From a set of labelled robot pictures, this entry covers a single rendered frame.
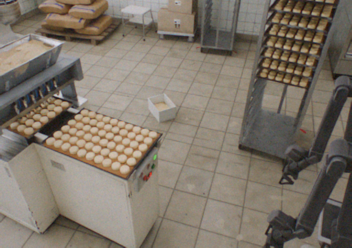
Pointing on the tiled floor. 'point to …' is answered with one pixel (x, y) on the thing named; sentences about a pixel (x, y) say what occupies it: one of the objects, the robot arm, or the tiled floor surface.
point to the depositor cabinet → (29, 180)
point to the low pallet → (71, 34)
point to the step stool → (138, 17)
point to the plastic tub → (161, 108)
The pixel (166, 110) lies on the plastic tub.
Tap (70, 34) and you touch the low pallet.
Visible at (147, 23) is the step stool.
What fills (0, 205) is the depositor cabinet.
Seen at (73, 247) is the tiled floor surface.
